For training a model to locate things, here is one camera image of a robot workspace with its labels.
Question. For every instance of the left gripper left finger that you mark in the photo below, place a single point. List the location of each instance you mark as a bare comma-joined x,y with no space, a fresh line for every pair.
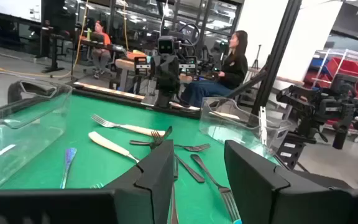
148,193

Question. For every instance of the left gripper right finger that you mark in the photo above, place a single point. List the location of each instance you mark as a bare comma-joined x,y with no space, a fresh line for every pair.
259,193

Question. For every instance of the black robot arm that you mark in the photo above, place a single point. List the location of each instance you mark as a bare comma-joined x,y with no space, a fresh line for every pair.
322,107

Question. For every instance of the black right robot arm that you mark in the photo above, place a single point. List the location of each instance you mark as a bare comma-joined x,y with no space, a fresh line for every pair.
165,99

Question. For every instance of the orange pad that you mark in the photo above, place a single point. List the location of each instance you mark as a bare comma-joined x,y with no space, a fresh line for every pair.
135,56

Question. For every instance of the wooden workbench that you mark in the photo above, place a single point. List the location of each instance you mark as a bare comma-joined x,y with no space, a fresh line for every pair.
124,64

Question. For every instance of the person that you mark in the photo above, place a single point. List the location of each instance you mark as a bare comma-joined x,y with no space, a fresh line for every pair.
235,68
101,53

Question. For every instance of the green table mat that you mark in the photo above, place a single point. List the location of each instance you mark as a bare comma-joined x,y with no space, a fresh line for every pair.
82,168

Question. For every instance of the clear plastic bin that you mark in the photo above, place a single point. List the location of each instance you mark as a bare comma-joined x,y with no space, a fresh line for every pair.
26,137
228,124

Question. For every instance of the black tripod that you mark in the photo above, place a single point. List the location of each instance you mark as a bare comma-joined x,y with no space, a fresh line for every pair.
258,49

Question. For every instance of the black standing desk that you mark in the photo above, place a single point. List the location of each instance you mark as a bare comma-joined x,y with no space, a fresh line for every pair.
54,56

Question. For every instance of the blue storage bin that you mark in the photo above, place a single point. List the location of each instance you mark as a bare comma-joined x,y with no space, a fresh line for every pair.
317,62

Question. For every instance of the black arched clamp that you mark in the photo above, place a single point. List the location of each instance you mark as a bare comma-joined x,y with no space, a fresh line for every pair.
12,93

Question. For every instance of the white display screen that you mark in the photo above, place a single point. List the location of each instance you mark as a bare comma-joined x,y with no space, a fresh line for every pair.
11,9

